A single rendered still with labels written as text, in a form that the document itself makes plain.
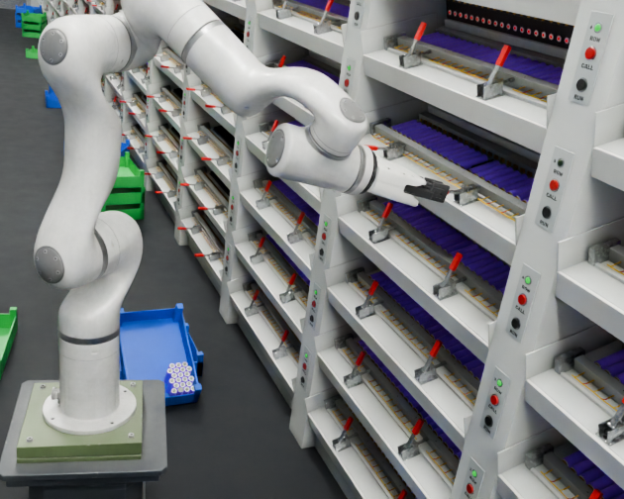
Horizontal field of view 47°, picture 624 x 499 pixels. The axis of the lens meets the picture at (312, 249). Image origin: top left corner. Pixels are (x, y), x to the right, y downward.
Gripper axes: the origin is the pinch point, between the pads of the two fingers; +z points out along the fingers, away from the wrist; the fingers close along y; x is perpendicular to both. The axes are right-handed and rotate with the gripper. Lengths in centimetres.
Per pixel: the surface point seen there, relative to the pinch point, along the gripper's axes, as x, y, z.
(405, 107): 8.9, -42.3, 16.5
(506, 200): 3.0, 8.0, 9.0
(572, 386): -18.0, 32.6, 13.8
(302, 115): -3, -71, 6
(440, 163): 2.8, -12.9, 9.2
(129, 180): -72, -213, 5
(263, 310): -72, -96, 29
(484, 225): -1.8, 9.5, 5.4
